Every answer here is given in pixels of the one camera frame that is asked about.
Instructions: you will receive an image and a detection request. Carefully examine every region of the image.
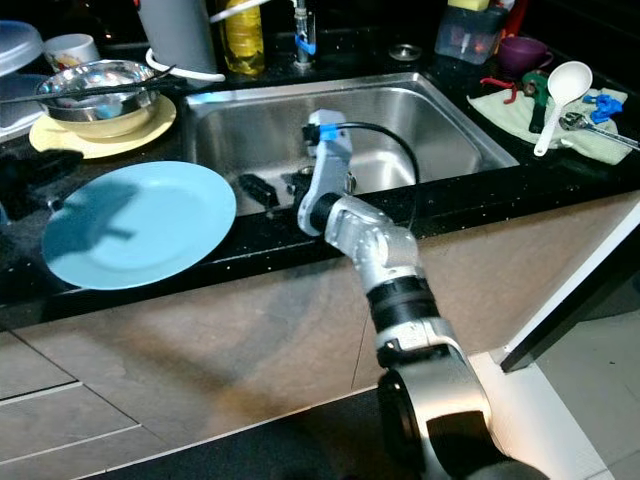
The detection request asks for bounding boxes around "white charger cable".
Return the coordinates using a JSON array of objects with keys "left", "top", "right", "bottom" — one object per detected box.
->
[{"left": 210, "top": 0, "right": 286, "bottom": 26}]

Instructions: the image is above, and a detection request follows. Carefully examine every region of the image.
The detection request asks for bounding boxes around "yellow oil bottle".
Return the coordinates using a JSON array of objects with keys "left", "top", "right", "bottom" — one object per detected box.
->
[{"left": 220, "top": 0, "right": 266, "bottom": 78}]

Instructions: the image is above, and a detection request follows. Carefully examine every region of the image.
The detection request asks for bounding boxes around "white tiered steamer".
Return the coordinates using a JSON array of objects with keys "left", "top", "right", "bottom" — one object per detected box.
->
[{"left": 0, "top": 20, "right": 46, "bottom": 141}]

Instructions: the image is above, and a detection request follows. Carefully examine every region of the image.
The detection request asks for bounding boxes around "yellow green sponge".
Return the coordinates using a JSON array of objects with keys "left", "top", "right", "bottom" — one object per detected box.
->
[{"left": 448, "top": 0, "right": 496, "bottom": 13}]

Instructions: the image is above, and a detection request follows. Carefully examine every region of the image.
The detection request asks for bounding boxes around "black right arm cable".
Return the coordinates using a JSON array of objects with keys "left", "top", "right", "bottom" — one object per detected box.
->
[{"left": 318, "top": 120, "right": 423, "bottom": 236}]

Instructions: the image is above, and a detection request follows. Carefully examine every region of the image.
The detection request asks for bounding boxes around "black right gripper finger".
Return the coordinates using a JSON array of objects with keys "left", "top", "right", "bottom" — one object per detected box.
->
[{"left": 238, "top": 173, "right": 283, "bottom": 209}]

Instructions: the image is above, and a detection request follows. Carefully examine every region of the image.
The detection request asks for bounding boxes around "pale green cloth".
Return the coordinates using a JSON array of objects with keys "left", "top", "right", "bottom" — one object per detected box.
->
[{"left": 468, "top": 88, "right": 633, "bottom": 166}]

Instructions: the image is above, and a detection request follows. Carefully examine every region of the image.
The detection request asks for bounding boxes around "black floor mat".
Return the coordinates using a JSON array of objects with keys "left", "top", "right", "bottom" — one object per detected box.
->
[{"left": 90, "top": 380, "right": 601, "bottom": 480}]

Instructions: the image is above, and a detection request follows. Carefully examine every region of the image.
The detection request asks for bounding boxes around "blue plastic clip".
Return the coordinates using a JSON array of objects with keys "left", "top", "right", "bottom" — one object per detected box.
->
[{"left": 582, "top": 92, "right": 626, "bottom": 123}]

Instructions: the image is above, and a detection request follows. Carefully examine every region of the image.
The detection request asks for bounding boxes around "pale yellow plate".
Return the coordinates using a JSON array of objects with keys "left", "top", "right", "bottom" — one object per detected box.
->
[{"left": 28, "top": 95, "right": 178, "bottom": 159}]

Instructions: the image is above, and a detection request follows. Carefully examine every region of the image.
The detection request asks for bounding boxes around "red packet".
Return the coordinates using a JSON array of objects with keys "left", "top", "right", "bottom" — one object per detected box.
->
[{"left": 503, "top": 0, "right": 529, "bottom": 36}]

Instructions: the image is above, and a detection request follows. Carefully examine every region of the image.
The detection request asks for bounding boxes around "red handled tool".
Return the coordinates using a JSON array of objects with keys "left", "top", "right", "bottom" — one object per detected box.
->
[{"left": 480, "top": 75, "right": 526, "bottom": 104}]

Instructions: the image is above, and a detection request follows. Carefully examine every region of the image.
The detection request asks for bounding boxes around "green black handled tool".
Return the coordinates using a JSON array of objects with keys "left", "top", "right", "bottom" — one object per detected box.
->
[{"left": 522, "top": 70, "right": 553, "bottom": 134}]

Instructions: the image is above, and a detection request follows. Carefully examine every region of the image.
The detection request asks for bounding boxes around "light blue plate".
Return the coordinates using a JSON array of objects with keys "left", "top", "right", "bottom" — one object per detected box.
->
[{"left": 42, "top": 160, "right": 238, "bottom": 291}]

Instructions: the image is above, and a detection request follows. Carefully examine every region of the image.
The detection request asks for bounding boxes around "white printed mug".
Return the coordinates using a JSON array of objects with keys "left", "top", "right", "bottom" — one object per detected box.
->
[{"left": 43, "top": 33, "right": 101, "bottom": 73}]

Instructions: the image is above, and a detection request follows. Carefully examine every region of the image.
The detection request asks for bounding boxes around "grey electric kettle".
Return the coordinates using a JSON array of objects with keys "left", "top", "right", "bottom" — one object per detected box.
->
[{"left": 138, "top": 0, "right": 226, "bottom": 83}]

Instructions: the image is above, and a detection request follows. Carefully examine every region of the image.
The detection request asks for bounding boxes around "stainless steel sink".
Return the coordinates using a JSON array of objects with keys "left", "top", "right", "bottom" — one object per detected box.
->
[{"left": 185, "top": 72, "right": 521, "bottom": 216}]

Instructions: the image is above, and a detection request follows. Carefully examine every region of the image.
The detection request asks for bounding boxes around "white plastic ladle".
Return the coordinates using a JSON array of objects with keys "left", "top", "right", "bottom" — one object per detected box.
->
[{"left": 535, "top": 60, "right": 593, "bottom": 158}]

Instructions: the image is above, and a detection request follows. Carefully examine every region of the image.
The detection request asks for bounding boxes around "clear plastic container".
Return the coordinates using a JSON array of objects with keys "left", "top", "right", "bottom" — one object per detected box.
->
[{"left": 433, "top": 5, "right": 511, "bottom": 66}]

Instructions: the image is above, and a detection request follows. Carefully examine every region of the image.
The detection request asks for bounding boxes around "metal faucet with blue clip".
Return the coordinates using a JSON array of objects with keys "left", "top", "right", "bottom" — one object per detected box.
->
[{"left": 290, "top": 0, "right": 319, "bottom": 69}]

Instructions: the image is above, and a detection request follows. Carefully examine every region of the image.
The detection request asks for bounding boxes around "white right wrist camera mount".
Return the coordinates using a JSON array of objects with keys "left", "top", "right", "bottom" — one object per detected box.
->
[{"left": 300, "top": 108, "right": 357, "bottom": 238}]

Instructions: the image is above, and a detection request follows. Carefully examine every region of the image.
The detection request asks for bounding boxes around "purple cup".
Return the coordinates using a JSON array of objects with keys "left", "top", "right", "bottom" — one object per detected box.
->
[{"left": 495, "top": 35, "right": 556, "bottom": 79}]

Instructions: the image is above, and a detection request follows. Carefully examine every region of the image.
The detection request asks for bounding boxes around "black chopstick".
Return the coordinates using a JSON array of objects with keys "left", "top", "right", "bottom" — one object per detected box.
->
[
  {"left": 15, "top": 78, "right": 191, "bottom": 104},
  {"left": 0, "top": 80, "right": 176, "bottom": 106}
]

